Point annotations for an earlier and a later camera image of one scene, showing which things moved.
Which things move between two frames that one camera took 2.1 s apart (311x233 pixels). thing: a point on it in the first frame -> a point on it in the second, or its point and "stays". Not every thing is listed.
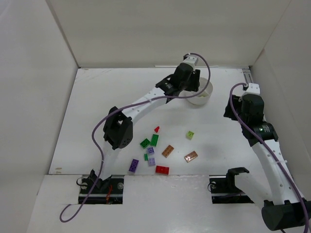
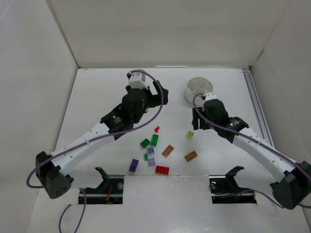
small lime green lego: x=189 y=135 stays
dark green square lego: x=145 y=143 stays
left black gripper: x=194 y=81 -> x=158 y=93
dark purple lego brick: x=133 y=165 stays
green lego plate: x=154 y=140 stays
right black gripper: x=231 y=108 -> x=199 y=120
